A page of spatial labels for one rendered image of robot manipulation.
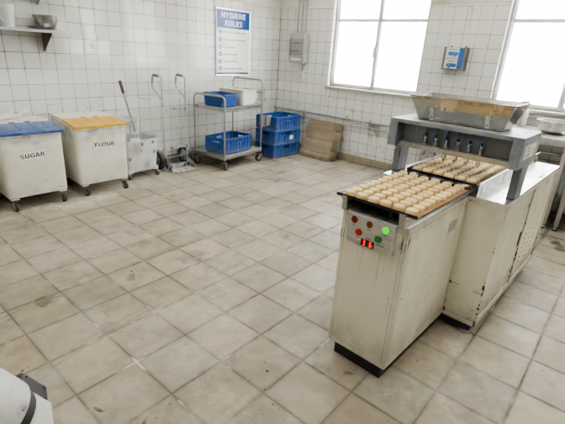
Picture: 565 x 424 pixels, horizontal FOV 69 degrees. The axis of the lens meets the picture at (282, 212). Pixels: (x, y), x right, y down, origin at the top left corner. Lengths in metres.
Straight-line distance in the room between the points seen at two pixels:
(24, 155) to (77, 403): 2.65
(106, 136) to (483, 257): 3.60
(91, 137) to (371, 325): 3.36
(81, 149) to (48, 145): 0.32
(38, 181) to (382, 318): 3.40
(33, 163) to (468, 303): 3.72
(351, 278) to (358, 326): 0.26
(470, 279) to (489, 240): 0.27
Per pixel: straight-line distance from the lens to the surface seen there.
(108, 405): 2.16
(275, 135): 6.07
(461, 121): 2.46
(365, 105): 6.14
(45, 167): 4.41
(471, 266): 2.53
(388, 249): 1.84
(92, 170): 4.61
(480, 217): 2.43
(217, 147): 5.59
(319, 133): 6.38
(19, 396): 0.48
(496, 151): 2.43
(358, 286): 2.05
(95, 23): 5.23
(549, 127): 4.88
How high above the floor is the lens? 1.51
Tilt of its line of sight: 21 degrees down
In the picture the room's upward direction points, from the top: 3 degrees clockwise
